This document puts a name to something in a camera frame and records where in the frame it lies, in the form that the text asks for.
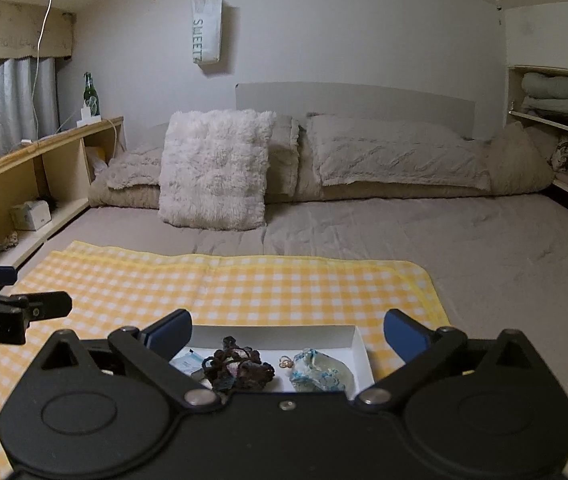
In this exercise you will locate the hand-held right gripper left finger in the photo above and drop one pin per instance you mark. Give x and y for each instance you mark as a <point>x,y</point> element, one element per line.
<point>171,332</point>

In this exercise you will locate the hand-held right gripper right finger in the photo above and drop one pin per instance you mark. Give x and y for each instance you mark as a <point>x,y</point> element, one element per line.
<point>404,335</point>

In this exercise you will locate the light blue small packet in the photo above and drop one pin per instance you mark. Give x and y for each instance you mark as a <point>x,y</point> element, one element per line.
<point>186,361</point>

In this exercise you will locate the dark beaded scrunchie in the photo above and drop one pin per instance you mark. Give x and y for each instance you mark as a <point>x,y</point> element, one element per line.
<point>234,367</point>

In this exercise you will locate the blue white wrapper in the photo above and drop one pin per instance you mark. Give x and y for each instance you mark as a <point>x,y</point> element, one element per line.
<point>319,372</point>

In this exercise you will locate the white cardboard tray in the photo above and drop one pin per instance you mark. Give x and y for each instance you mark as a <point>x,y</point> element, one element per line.
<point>284,335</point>

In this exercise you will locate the crumpled patterned cloth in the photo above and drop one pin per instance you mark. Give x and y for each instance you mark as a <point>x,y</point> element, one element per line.
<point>6,241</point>

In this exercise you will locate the pale tissue box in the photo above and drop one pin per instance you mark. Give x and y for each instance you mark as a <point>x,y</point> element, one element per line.
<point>31,216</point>

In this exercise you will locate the yellow checkered blanket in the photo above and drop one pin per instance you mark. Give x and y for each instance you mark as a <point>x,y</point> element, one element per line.
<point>264,285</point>

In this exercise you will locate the bed with grey sheet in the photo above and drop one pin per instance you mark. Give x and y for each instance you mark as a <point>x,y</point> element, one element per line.
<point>414,230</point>

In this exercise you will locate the wooden bedside shelf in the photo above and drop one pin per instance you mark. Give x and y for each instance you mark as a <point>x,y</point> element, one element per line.
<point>13,160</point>

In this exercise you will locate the beige quilted pillow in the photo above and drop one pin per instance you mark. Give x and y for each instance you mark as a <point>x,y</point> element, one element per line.
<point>394,155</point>
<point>131,170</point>

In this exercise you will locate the fluffy white pillow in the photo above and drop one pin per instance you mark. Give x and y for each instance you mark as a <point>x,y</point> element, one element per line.
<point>213,170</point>

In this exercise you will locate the grey curtain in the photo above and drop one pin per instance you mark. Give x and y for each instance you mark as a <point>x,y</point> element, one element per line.
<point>8,105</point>

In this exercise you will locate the white charger block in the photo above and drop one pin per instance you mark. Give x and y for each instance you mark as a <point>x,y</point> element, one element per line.
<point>86,120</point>

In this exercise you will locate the green glass bottle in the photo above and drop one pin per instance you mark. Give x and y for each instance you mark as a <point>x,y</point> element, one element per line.
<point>89,97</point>

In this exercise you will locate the beige quilted pillows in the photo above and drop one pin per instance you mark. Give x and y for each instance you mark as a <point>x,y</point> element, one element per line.
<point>519,165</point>

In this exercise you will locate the white headboard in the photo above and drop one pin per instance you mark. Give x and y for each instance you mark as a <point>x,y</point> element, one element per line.
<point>364,97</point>

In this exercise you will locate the brown cardboard valance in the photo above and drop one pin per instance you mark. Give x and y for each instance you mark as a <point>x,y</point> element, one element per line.
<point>18,30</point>

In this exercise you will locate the white shelf unit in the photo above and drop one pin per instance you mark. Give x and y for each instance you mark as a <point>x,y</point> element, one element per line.
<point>514,90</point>

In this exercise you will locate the folded grey-green blanket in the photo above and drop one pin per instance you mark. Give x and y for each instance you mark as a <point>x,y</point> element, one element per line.
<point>559,92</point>

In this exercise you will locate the white hanging tote bag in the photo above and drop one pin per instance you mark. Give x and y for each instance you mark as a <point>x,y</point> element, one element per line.
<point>206,30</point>

